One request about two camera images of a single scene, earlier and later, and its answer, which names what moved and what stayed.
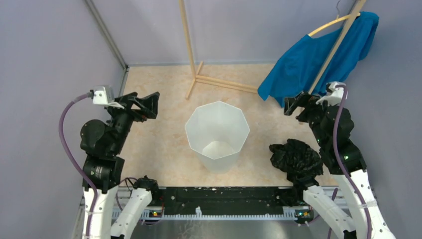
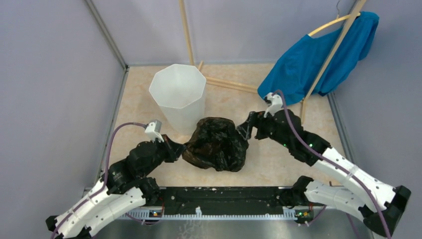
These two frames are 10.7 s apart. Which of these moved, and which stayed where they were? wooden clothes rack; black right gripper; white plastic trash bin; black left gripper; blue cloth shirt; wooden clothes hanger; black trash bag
Moved: black trash bag; white plastic trash bin; black right gripper; black left gripper
Stayed: wooden clothes hanger; blue cloth shirt; wooden clothes rack
